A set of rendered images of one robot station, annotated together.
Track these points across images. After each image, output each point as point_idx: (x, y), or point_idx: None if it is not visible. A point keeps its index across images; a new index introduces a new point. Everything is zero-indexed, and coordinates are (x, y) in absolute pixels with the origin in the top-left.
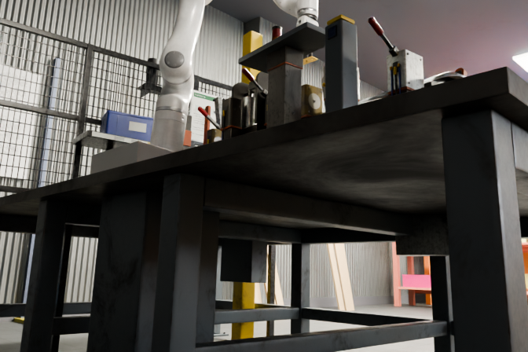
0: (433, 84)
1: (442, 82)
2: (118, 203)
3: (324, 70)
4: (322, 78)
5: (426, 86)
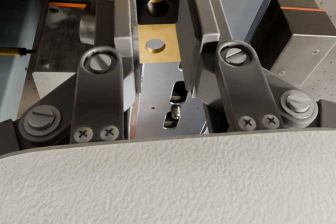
0: (151, 126)
1: (151, 132)
2: None
3: (34, 65)
4: (80, 26)
5: (153, 120)
